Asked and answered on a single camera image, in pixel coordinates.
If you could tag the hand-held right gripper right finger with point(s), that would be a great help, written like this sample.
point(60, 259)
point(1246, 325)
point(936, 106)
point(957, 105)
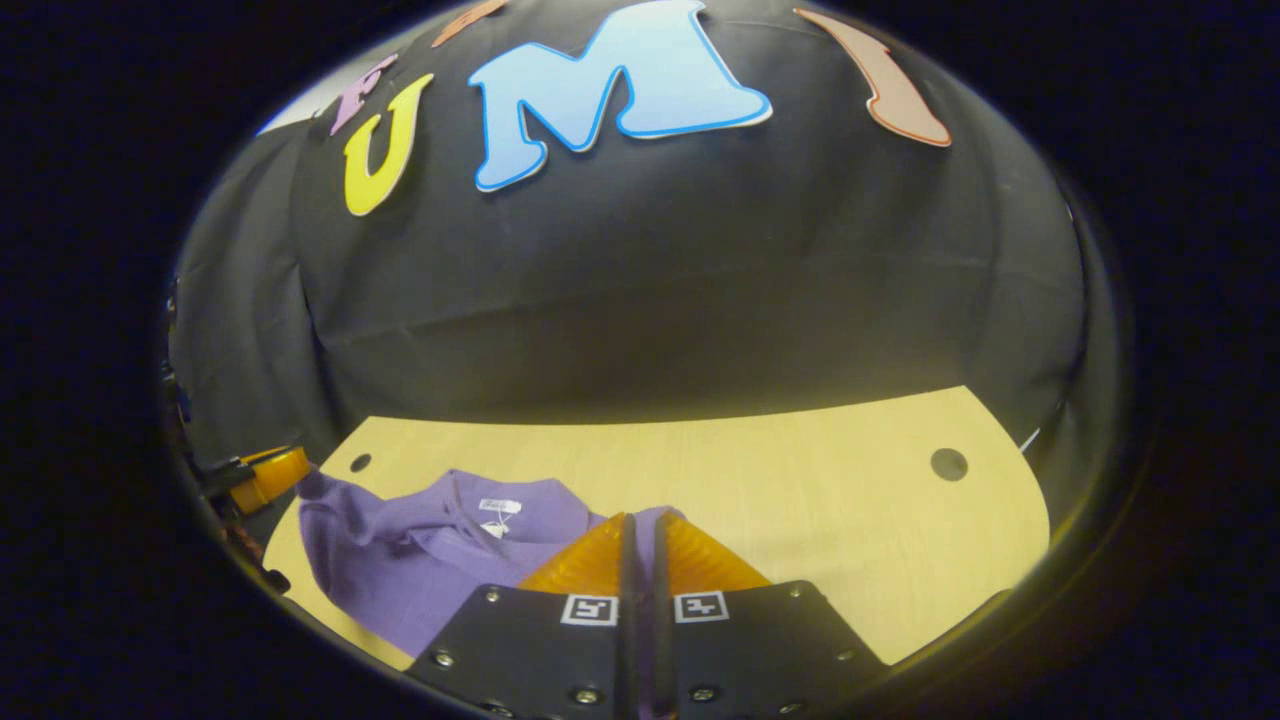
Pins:
point(750, 650)

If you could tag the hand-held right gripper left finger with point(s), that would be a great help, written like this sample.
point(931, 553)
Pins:
point(530, 650)

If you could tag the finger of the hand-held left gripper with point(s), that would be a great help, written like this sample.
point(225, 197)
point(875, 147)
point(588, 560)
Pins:
point(275, 478)

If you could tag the purple jacket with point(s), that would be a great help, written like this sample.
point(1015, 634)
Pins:
point(420, 570)

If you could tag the white thin strip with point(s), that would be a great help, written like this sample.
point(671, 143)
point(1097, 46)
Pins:
point(1029, 440)

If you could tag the black backdrop cloth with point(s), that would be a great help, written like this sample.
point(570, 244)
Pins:
point(650, 300)

